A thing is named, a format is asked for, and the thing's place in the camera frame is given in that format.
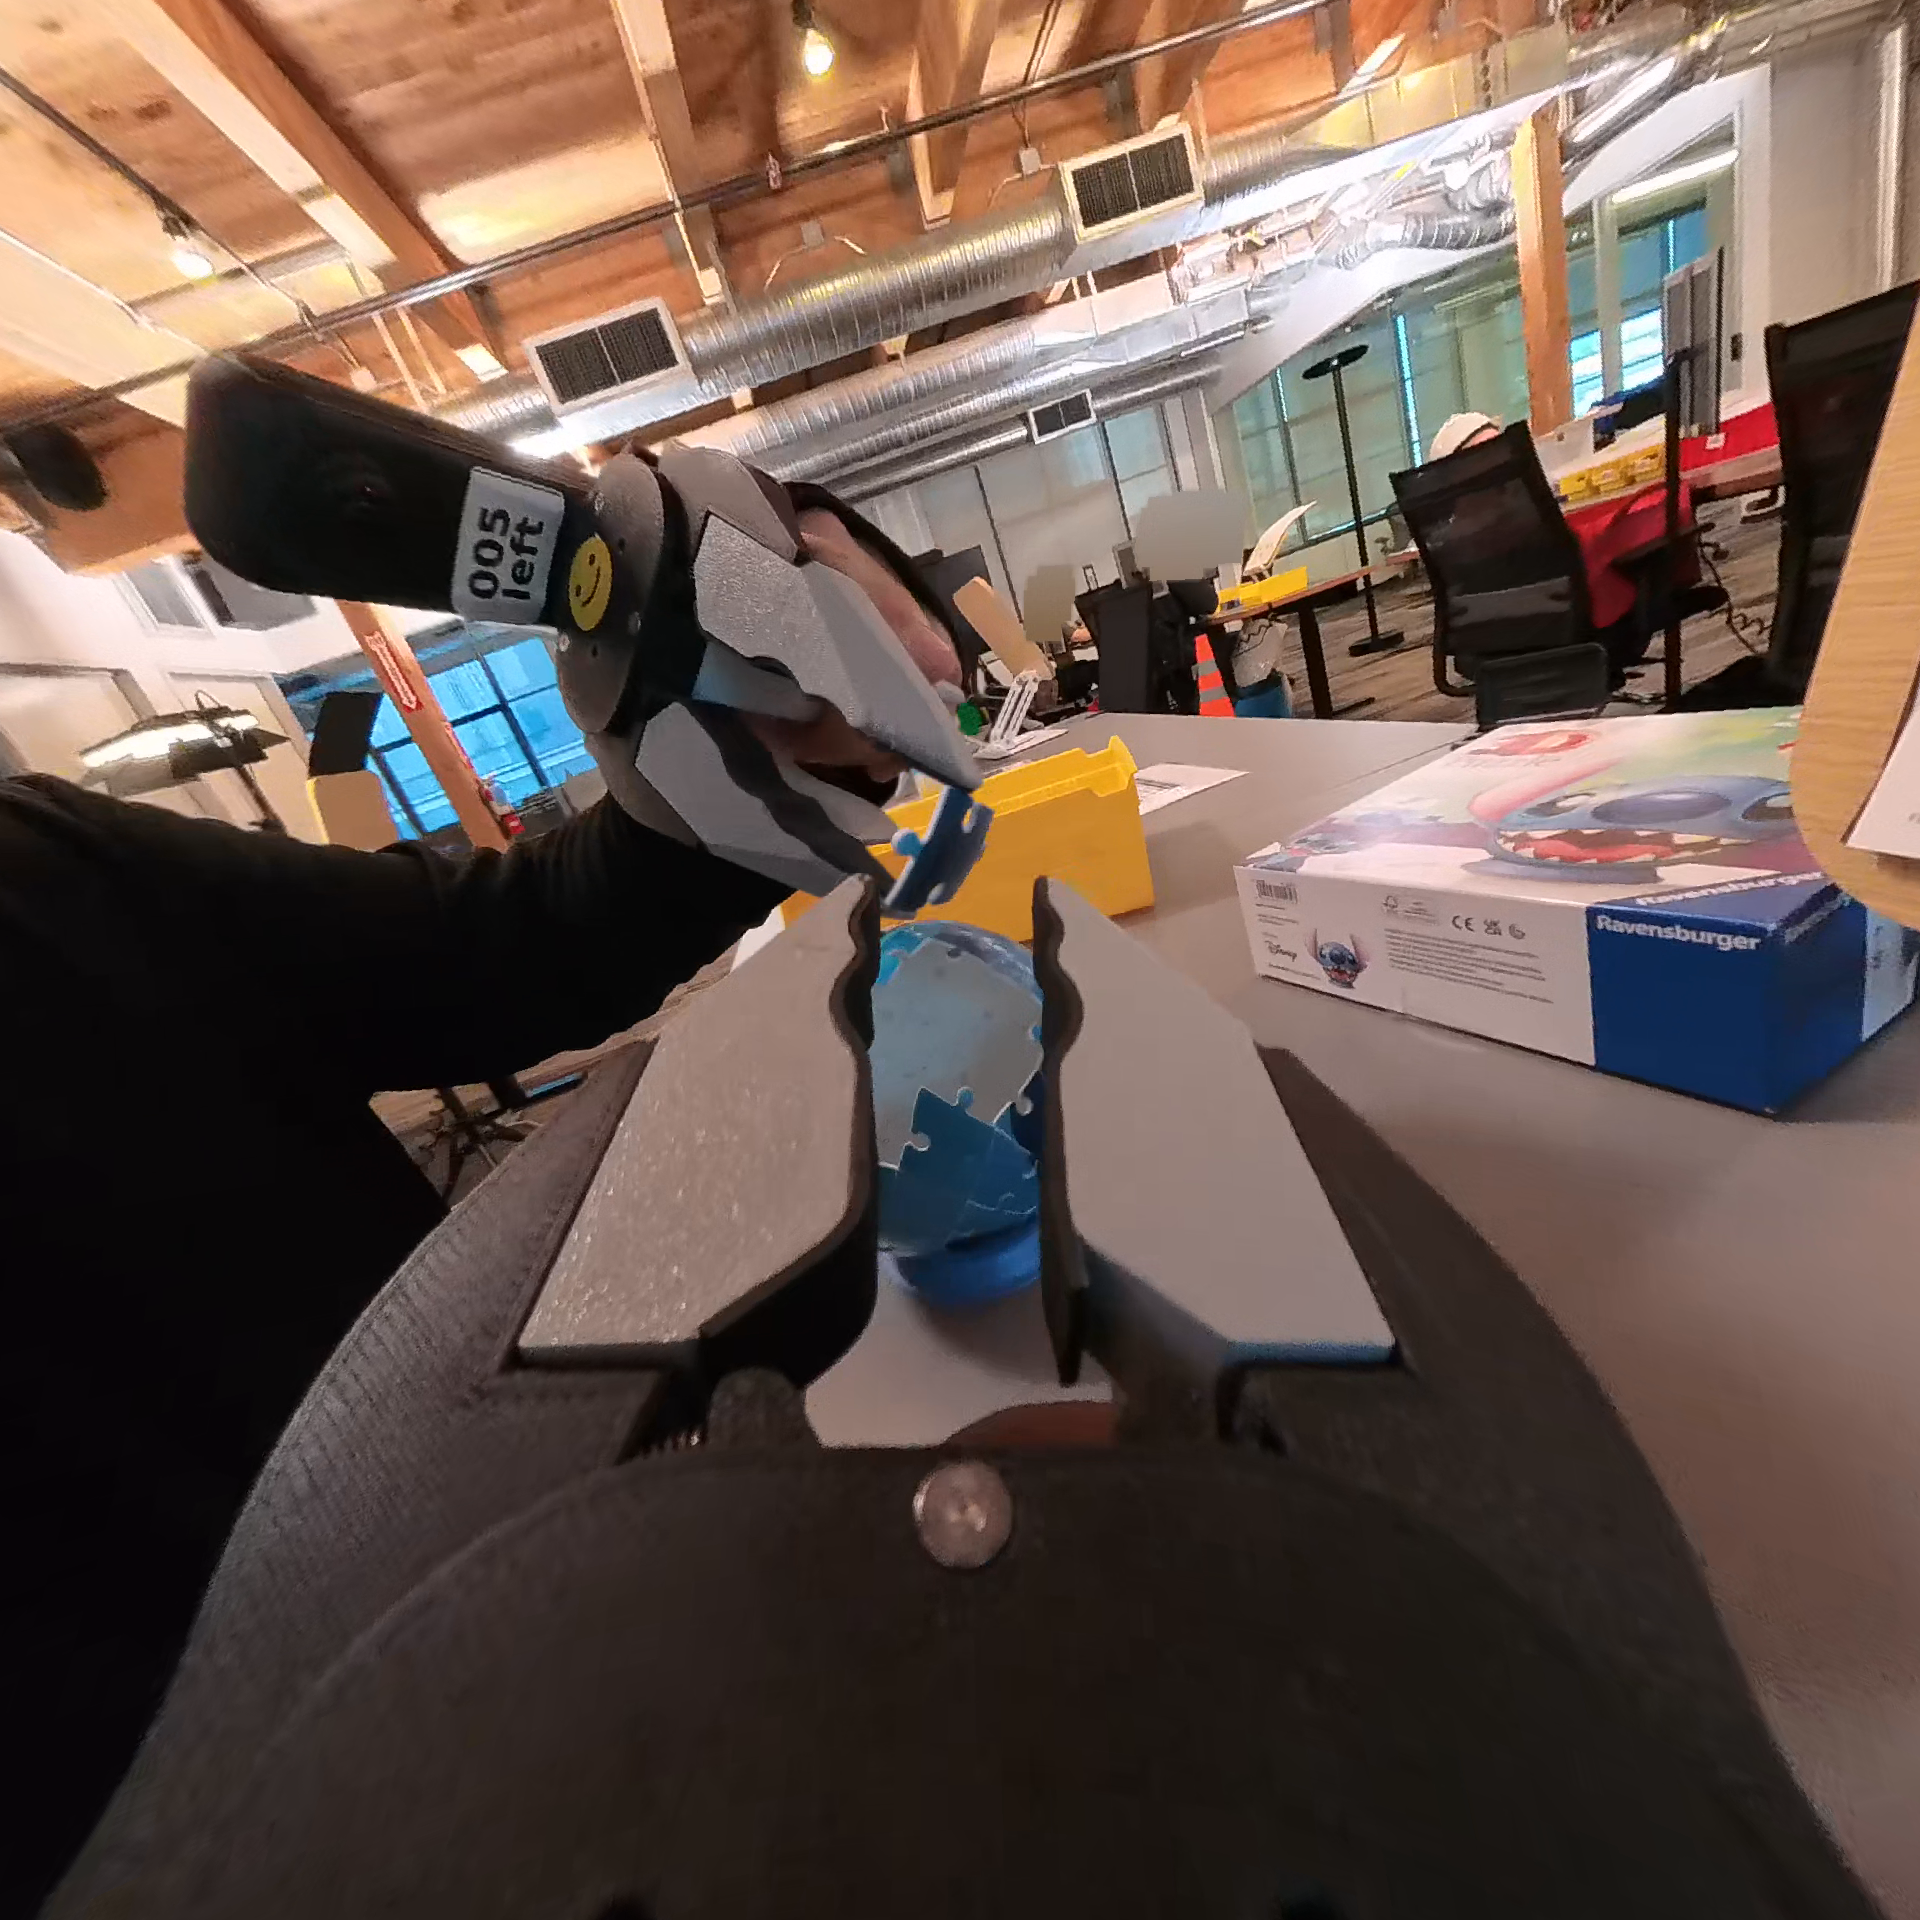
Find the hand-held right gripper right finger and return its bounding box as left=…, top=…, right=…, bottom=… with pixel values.
left=1032, top=877, right=1401, bottom=1385

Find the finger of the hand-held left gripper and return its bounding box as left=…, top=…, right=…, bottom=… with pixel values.
left=694, top=513, right=984, bottom=797
left=630, top=701, right=907, bottom=894

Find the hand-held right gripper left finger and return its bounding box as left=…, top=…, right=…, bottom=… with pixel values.
left=514, top=873, right=884, bottom=1389

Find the blue puzzle piece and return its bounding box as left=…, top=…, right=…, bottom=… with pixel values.
left=882, top=786, right=996, bottom=917

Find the blue ball stand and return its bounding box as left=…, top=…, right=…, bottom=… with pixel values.
left=893, top=1222, right=1045, bottom=1307

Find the blue puzzle ball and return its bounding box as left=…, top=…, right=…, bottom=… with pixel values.
left=867, top=919, right=1047, bottom=1263

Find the person's left forearm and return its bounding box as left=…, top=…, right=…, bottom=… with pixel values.
left=0, top=771, right=812, bottom=1097

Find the white and blue puzzle box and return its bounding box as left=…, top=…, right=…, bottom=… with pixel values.
left=1234, top=704, right=1920, bottom=1118

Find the person's left hand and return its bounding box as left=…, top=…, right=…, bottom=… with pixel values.
left=793, top=502, right=965, bottom=701

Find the wooden sign board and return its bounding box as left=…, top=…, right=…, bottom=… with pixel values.
left=1790, top=395, right=1920, bottom=901
left=952, top=575, right=1060, bottom=683

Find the black ceiling speaker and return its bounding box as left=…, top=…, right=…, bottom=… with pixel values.
left=0, top=426, right=107, bottom=519

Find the white air vent grille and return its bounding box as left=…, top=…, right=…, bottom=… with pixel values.
left=526, top=297, right=692, bottom=416
left=1060, top=119, right=1206, bottom=242

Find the studio light on tripod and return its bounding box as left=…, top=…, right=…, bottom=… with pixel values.
left=76, top=704, right=291, bottom=826

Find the black floor lamp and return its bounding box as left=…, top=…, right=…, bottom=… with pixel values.
left=1303, top=344, right=1407, bottom=661

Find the black office chair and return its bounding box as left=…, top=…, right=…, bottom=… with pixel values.
left=1388, top=420, right=1712, bottom=729
left=1763, top=284, right=1920, bottom=706

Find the red cloth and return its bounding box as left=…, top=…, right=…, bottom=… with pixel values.
left=1560, top=395, right=1788, bottom=630

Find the wooden pillar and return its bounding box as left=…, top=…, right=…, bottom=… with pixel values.
left=1513, top=104, right=1578, bottom=437

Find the silver ventilation duct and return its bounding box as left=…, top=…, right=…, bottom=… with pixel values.
left=437, top=194, right=1083, bottom=437
left=675, top=284, right=1248, bottom=466

